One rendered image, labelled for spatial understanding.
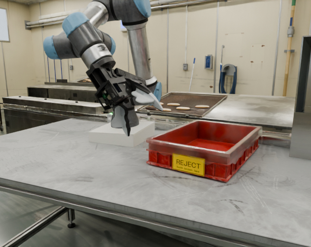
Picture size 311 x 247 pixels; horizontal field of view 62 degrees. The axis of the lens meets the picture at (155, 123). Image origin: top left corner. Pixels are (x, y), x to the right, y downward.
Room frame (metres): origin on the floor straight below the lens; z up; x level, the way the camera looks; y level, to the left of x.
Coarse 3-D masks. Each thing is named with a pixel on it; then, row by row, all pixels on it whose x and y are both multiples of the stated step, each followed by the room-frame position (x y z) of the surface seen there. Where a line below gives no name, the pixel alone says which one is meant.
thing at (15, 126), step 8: (8, 112) 2.44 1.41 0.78; (16, 112) 2.37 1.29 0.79; (24, 112) 2.30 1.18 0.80; (32, 112) 2.21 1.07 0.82; (8, 120) 2.45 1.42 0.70; (16, 120) 2.38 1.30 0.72; (24, 120) 2.31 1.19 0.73; (32, 120) 2.24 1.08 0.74; (40, 120) 2.19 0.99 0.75; (48, 120) 2.11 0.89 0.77; (56, 120) 2.06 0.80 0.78; (8, 128) 2.46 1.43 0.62; (16, 128) 2.38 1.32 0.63; (24, 128) 2.31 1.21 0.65; (160, 232) 1.52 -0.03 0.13; (184, 240) 1.43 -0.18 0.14; (192, 240) 1.40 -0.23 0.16
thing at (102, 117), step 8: (8, 104) 2.43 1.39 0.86; (40, 112) 2.17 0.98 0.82; (48, 112) 2.11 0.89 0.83; (56, 112) 2.05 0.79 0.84; (64, 112) 2.00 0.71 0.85; (72, 112) 1.95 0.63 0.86; (96, 120) 1.82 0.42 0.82; (104, 120) 1.77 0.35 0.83; (144, 120) 1.62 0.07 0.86; (152, 120) 1.62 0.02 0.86; (160, 128) 1.52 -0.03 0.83; (168, 128) 1.49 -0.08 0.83; (264, 136) 1.21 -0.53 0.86; (272, 136) 1.20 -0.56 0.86; (280, 136) 1.20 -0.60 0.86; (264, 144) 1.21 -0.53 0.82; (272, 144) 1.19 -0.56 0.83; (280, 144) 1.17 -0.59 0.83; (288, 144) 1.15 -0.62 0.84
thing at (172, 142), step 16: (176, 128) 1.11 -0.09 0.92; (192, 128) 1.24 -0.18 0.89; (208, 128) 1.27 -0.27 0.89; (224, 128) 1.23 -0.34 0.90; (240, 128) 1.18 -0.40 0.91; (256, 128) 1.11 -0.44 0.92; (144, 144) 0.93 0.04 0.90; (160, 144) 0.89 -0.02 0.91; (176, 144) 0.86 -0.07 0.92; (240, 144) 0.86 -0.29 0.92; (208, 160) 0.79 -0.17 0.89; (224, 160) 0.76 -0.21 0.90
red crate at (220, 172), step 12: (192, 144) 1.20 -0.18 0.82; (204, 144) 1.20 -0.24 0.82; (216, 144) 1.20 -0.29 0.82; (228, 144) 1.20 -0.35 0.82; (156, 156) 0.91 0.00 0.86; (168, 156) 0.89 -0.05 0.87; (168, 168) 0.88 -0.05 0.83; (216, 168) 0.79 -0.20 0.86; (228, 168) 0.79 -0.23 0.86; (216, 180) 0.79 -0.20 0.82; (228, 180) 0.77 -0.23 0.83
